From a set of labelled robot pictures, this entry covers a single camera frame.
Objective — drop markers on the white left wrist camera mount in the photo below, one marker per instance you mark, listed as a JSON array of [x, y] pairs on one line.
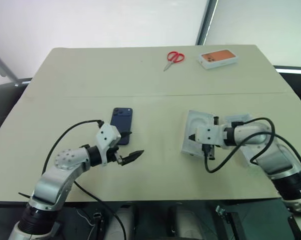
[[106, 135]]

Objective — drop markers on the black furniture with white edge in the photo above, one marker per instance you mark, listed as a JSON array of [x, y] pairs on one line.
[[298, 82]]

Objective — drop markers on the grey metal bar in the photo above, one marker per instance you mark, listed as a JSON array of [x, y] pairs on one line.
[[0, 65]]

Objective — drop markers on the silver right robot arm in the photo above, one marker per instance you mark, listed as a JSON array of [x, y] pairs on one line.
[[278, 160]]

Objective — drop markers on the dark window frame post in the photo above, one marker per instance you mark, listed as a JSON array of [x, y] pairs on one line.
[[206, 22]]

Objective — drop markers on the metal table leg bracket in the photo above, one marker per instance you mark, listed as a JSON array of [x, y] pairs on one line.
[[221, 211]]

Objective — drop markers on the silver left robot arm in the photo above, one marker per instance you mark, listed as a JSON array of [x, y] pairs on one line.
[[53, 182]]

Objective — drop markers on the white box with orange print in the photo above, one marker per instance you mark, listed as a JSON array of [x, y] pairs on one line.
[[216, 57]]

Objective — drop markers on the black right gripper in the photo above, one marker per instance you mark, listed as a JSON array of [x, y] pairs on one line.
[[208, 151]]

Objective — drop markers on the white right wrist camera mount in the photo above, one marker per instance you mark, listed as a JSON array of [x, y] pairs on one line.
[[210, 135]]

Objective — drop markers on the white phone box base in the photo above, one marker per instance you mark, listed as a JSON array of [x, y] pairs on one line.
[[190, 146]]

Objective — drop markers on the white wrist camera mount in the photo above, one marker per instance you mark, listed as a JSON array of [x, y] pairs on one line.
[[210, 135], [106, 135]]

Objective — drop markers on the black table leg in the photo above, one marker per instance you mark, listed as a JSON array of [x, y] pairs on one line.
[[234, 225]]

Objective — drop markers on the dark blue smartphone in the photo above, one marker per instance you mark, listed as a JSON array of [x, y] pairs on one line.
[[121, 117]]

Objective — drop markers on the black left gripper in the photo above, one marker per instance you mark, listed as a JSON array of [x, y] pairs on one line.
[[113, 153]]

